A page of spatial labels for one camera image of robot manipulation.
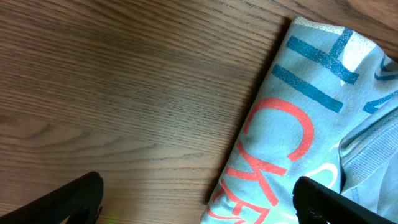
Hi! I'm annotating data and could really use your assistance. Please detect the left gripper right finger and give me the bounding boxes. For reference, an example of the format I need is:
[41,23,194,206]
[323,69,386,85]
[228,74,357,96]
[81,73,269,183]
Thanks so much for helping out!
[293,176,394,224]

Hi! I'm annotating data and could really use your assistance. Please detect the light blue printed t-shirt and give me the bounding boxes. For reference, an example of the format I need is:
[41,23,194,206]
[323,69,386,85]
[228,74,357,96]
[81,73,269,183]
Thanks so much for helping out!
[201,17,397,223]

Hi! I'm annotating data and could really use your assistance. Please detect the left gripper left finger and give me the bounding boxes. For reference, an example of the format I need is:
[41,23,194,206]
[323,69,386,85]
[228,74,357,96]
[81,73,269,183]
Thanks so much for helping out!
[1,171,104,224]

